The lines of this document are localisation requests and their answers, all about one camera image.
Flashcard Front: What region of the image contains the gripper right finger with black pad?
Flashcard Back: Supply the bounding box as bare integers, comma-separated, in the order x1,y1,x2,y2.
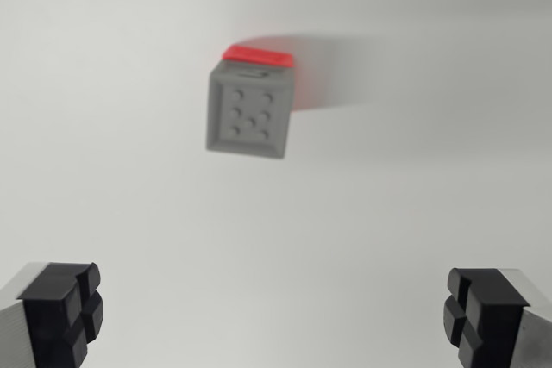
442,267,552,368

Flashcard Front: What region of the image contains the grey embossed cube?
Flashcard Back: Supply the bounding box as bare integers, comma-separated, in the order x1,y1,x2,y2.
205,60,297,163

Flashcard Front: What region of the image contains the red embossed cube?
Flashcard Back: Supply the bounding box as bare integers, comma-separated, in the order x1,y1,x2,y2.
221,44,297,71

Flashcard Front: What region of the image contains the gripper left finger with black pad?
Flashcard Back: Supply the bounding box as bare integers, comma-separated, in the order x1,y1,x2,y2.
0,261,105,368

